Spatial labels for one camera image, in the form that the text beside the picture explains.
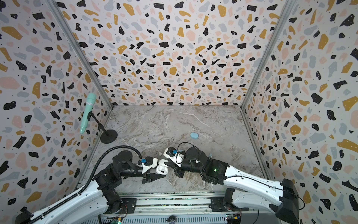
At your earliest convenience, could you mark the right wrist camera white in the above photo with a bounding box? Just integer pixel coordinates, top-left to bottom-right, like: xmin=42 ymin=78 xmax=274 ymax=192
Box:
xmin=163 ymin=147 xmax=185 ymax=167

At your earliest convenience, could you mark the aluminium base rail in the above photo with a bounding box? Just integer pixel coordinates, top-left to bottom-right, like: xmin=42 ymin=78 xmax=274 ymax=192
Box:
xmin=79 ymin=191 xmax=291 ymax=224

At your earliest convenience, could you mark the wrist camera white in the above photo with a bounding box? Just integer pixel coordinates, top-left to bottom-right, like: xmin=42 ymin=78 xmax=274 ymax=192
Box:
xmin=140 ymin=156 xmax=158 ymax=174
xmin=163 ymin=147 xmax=185 ymax=167

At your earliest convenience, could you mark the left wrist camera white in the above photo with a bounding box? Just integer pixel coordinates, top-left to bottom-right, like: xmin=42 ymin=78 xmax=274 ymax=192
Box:
xmin=140 ymin=156 xmax=158 ymax=174

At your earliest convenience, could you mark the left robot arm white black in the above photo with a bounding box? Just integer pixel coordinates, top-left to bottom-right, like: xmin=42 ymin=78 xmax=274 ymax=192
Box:
xmin=15 ymin=146 xmax=168 ymax=224

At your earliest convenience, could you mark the blue earbud charging case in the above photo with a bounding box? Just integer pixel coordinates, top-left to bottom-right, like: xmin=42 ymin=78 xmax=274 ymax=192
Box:
xmin=190 ymin=133 xmax=199 ymax=139

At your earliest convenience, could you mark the black knob on rail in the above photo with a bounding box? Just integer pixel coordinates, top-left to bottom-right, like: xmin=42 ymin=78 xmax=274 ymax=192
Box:
xmin=167 ymin=215 xmax=177 ymax=224

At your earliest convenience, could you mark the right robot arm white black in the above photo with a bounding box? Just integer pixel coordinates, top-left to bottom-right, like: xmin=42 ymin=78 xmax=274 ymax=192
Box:
xmin=159 ymin=146 xmax=300 ymax=224

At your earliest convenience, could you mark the black microphone stand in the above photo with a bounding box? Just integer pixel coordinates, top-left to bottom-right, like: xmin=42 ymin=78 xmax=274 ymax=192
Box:
xmin=87 ymin=112 xmax=117 ymax=144

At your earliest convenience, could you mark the white earbud charging case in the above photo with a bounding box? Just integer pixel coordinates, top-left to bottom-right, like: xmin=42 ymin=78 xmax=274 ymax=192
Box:
xmin=156 ymin=159 xmax=169 ymax=175

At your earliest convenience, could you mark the mint green microphone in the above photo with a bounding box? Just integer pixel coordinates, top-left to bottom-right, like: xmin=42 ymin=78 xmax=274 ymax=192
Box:
xmin=80 ymin=93 xmax=97 ymax=134

